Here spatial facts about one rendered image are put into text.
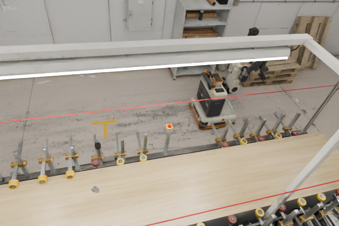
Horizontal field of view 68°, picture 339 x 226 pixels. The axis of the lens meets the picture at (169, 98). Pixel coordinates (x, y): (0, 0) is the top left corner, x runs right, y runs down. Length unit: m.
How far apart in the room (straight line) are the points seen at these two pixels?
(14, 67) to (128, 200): 1.60
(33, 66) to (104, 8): 3.22
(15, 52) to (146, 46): 0.70
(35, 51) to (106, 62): 0.38
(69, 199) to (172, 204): 0.97
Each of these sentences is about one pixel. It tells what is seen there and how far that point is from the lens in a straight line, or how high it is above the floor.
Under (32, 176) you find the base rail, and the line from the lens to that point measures 3.15.
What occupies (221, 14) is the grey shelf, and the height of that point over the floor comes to 1.28.
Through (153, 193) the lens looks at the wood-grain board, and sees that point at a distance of 2.64.
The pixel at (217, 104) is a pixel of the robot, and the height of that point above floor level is 0.59.
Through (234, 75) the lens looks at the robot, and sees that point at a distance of 4.05.
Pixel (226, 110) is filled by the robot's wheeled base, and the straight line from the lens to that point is 4.45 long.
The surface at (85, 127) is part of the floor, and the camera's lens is 4.34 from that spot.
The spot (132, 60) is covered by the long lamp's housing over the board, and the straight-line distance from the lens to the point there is 1.57.
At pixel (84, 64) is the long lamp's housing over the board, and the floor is 2.37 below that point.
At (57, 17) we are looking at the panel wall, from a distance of 4.79.
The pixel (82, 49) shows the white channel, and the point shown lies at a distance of 1.52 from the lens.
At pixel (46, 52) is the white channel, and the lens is 1.55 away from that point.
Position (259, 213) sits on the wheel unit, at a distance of 2.81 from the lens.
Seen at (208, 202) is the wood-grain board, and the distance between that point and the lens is 2.69.
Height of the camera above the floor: 3.27
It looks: 43 degrees down
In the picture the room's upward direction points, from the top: 8 degrees clockwise
